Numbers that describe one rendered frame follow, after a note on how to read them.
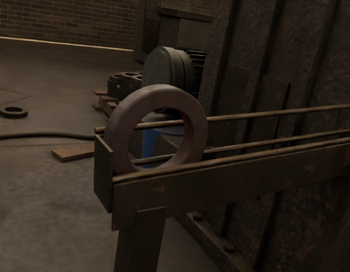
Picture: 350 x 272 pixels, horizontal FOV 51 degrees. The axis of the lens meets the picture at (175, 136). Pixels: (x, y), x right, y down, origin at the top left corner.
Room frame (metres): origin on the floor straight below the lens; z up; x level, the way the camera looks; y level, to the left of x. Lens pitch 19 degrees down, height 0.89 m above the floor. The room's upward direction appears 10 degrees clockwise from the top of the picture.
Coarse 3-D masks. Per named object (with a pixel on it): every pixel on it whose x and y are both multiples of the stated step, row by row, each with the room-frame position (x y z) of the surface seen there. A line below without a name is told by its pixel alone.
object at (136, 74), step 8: (120, 72) 2.72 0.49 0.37; (128, 72) 2.77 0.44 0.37; (136, 72) 3.01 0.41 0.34; (112, 80) 2.82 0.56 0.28; (120, 80) 2.64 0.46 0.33; (128, 80) 2.62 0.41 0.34; (136, 80) 2.40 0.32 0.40; (112, 88) 2.82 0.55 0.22; (120, 88) 2.63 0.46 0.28; (128, 88) 2.61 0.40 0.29; (136, 88) 2.40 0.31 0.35; (104, 96) 2.82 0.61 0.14; (112, 96) 2.82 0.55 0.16; (120, 96) 2.61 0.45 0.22; (96, 104) 2.98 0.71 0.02; (104, 104) 2.85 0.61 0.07; (112, 104) 2.62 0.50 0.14
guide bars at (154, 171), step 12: (312, 144) 0.75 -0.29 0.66; (324, 144) 0.77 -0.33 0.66; (336, 144) 0.79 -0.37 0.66; (240, 156) 0.64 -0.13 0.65; (252, 156) 0.66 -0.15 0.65; (264, 156) 0.67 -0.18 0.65; (168, 168) 0.56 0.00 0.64; (180, 168) 0.57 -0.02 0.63; (192, 168) 0.58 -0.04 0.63; (120, 180) 0.51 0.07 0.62; (132, 180) 0.52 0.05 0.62
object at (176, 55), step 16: (160, 48) 2.08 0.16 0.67; (192, 48) 2.19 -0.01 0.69; (144, 64) 2.18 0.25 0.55; (160, 64) 2.01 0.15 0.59; (176, 64) 1.95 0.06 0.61; (192, 64) 2.03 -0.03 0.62; (144, 80) 2.16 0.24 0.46; (160, 80) 1.99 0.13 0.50; (176, 80) 1.91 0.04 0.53; (192, 80) 1.98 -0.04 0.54; (160, 112) 1.99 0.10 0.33; (176, 112) 2.18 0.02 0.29; (160, 144) 1.81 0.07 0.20; (176, 144) 1.72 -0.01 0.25
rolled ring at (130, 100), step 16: (128, 96) 0.56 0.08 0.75; (144, 96) 0.54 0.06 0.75; (160, 96) 0.56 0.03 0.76; (176, 96) 0.57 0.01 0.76; (192, 96) 0.59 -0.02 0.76; (112, 112) 0.55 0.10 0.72; (128, 112) 0.53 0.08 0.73; (144, 112) 0.54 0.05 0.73; (192, 112) 0.59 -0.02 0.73; (112, 128) 0.52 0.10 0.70; (128, 128) 0.53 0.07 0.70; (192, 128) 0.60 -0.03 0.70; (112, 144) 0.52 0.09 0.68; (128, 144) 0.54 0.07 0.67; (192, 144) 0.60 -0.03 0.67; (128, 160) 0.54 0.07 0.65; (176, 160) 0.60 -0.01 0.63; (192, 160) 0.60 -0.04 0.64
